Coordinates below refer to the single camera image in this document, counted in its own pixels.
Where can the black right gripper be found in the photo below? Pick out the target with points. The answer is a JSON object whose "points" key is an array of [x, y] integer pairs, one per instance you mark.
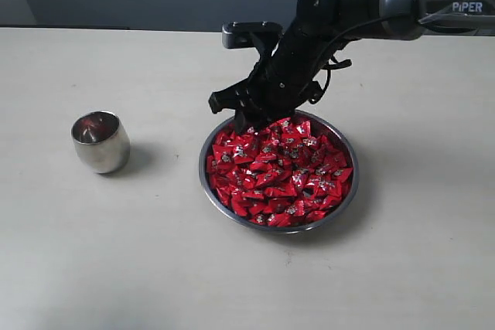
{"points": [[280, 85]]}

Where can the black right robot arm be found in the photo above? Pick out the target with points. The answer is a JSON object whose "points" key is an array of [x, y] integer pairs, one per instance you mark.
{"points": [[354, 20]]}

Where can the pile of red wrapped candies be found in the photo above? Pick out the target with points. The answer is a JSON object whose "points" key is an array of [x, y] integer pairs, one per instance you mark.
{"points": [[284, 175]]}

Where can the round steel plate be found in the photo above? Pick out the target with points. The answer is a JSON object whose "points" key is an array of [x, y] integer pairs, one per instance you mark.
{"points": [[323, 127]]}

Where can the shiny steel cup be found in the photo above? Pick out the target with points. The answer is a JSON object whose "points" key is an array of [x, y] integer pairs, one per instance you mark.
{"points": [[101, 142]]}

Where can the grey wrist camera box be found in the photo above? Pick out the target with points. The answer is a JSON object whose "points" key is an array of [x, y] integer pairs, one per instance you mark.
{"points": [[241, 35]]}

